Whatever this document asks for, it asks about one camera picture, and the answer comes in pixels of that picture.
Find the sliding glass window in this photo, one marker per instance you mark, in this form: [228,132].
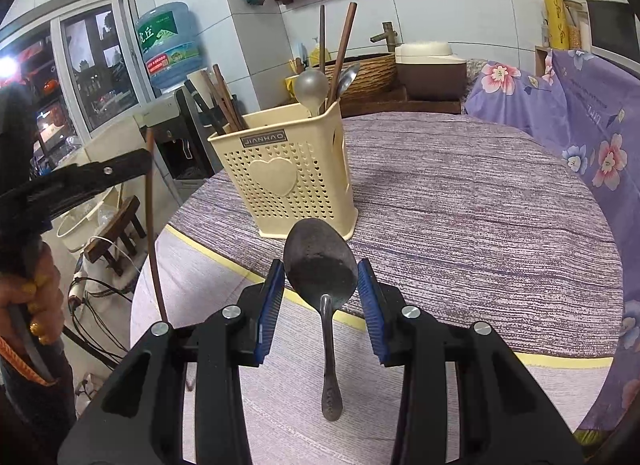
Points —
[95,70]

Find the bronze faucet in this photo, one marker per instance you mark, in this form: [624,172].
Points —
[387,35]

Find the purple floral cloth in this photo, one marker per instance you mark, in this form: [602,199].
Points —
[585,110]

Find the beige rice cooker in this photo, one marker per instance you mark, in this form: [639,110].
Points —
[430,75]

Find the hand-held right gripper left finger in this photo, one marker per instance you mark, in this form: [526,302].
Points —
[267,315]

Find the white microwave oven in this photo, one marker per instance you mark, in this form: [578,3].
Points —
[612,30]

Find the water dispenser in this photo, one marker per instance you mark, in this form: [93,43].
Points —
[170,145]

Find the person's left hand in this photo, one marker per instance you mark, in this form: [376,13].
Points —
[45,290]

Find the slim metal spoon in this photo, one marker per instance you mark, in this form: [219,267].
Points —
[347,77]

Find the white power strip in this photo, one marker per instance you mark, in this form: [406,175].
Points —
[76,290]

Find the blue water bottle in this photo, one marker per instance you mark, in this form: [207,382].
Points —
[170,45]

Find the dark wooden counter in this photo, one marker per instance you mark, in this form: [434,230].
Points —
[400,107]

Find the cream perforated utensil holder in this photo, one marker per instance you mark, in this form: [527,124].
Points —
[300,205]

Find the person's dark clothing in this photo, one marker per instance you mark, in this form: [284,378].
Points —
[35,420]

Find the black chopstick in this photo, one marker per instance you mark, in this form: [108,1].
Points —
[202,107]

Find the wicker basket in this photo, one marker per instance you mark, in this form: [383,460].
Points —
[372,75]

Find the glass jar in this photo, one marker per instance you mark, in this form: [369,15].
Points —
[575,30]

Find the yellow soap bottle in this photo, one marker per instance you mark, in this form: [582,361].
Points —
[320,55]

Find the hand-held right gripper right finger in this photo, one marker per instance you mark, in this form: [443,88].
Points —
[374,317]

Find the wooden stool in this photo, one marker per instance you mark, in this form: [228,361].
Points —
[112,225]

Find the brown wooden chopstick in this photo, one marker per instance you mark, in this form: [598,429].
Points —
[227,92]
[216,100]
[151,225]
[345,40]
[322,40]

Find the large metal spoon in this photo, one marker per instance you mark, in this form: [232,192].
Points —
[320,260]

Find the yellow package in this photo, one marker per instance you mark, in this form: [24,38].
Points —
[554,10]

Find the white plastic basin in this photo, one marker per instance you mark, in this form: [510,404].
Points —
[75,232]

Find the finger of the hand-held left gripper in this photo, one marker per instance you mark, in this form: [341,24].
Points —
[100,172]

